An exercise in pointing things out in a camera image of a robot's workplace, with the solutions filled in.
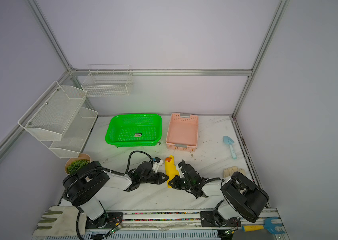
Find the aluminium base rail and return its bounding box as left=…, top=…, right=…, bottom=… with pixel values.
left=31, top=208, right=291, bottom=240

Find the blue yellow hand rake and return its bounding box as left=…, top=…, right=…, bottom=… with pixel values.
left=242, top=217, right=286, bottom=235

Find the beige work glove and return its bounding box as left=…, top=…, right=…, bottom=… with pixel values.
left=223, top=166, right=246, bottom=180

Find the light blue garden trowel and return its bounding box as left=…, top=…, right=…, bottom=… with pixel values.
left=223, top=136, right=237, bottom=160

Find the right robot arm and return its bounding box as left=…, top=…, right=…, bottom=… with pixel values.
left=168, top=161, right=269, bottom=228

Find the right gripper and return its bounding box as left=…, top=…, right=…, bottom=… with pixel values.
left=168, top=176, right=194, bottom=190

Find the white mesh two-tier shelf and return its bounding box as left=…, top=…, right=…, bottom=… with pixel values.
left=18, top=82, right=98, bottom=159

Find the yellow paper napkin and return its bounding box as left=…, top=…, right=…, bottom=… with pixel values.
left=165, top=155, right=179, bottom=189

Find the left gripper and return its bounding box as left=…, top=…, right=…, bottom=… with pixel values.
left=140, top=171, right=169, bottom=185

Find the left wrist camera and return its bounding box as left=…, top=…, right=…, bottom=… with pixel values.
left=152, top=157, right=163, bottom=173

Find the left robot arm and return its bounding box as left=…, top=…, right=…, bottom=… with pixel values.
left=63, top=160, right=169, bottom=229

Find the pink plastic basket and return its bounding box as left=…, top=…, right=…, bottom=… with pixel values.
left=166, top=113, right=199, bottom=152

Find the green-striped white glove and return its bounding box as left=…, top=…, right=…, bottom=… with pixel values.
left=33, top=206, right=87, bottom=237

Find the green plastic basket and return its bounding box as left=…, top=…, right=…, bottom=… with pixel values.
left=105, top=114, right=163, bottom=148

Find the potted green succulent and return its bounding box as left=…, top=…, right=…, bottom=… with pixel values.
left=65, top=153, right=91, bottom=175

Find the white wire basket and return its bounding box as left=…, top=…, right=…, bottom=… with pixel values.
left=82, top=65, right=134, bottom=97

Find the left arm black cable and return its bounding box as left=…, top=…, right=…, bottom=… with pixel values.
left=61, top=150, right=155, bottom=240

